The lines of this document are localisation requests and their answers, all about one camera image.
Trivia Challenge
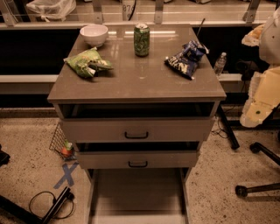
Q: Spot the open bottom drawer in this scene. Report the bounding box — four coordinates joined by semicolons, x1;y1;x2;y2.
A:
85;168;191;224

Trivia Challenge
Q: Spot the brown drawer cabinet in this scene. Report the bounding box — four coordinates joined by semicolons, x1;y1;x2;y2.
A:
46;23;228;224

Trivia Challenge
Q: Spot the green chip bag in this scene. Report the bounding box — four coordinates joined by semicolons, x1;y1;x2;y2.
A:
64;47;113;78

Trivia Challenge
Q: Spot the white bowl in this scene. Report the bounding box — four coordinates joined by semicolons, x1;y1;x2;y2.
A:
80;24;109;47

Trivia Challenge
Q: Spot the black stand leg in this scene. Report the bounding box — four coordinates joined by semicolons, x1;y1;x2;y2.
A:
0;186;74;224

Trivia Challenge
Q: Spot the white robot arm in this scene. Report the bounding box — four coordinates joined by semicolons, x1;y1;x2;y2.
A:
240;8;280;128

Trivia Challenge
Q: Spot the black floor cable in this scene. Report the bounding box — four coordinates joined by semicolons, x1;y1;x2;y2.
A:
28;191;75;221

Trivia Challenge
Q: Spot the clear water bottle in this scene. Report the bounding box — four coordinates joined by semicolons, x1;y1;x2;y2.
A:
213;52;227;76

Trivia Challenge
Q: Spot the clear plastic bag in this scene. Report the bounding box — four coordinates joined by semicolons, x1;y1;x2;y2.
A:
26;0;76;22

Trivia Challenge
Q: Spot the top drawer with handle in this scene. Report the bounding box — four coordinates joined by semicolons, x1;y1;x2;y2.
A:
60;118;214;143

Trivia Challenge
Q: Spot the blue tape cross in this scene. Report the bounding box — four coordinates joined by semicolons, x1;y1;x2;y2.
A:
53;162;79;189

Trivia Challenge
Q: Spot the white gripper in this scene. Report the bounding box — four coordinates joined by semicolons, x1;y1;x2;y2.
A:
240;24;280;128

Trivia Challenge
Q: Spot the black chair base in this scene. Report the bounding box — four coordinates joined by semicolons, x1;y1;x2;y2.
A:
234;142;280;198

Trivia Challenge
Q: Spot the wire mesh basket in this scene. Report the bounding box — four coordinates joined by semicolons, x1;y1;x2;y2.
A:
49;123;76;161

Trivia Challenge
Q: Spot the black table leg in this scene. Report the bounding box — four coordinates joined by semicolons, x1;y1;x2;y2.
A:
217;105;240;150

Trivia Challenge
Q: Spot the blue chip bag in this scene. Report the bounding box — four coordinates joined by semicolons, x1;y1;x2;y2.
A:
164;40;209;81

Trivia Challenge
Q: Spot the green soda can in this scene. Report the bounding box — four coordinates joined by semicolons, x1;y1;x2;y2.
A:
134;23;150;57

